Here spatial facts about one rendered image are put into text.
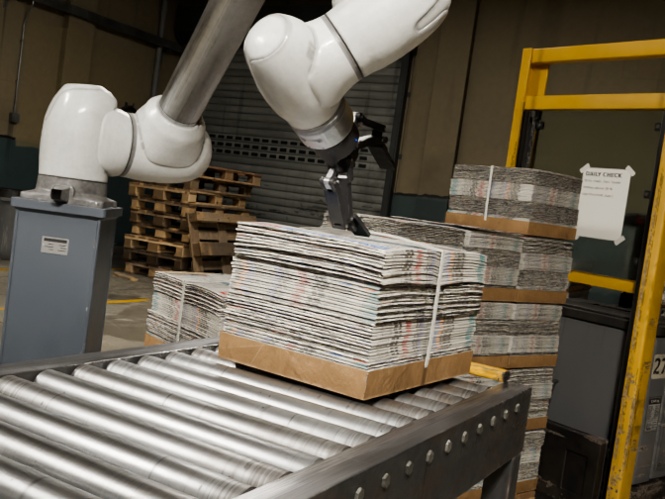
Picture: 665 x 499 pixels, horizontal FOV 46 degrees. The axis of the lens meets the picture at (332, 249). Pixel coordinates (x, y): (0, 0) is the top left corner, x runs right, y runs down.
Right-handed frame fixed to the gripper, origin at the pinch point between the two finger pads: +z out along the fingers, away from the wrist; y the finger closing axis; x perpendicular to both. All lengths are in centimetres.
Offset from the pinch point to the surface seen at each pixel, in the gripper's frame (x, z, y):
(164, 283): -82, 52, 7
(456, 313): 15.1, 15.1, 12.3
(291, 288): -2.6, -9.1, 22.5
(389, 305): 13.4, -7.4, 21.3
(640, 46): 5, 139, -152
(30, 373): -24, -29, 49
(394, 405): 15.6, 1.2, 33.6
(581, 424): 2, 220, -25
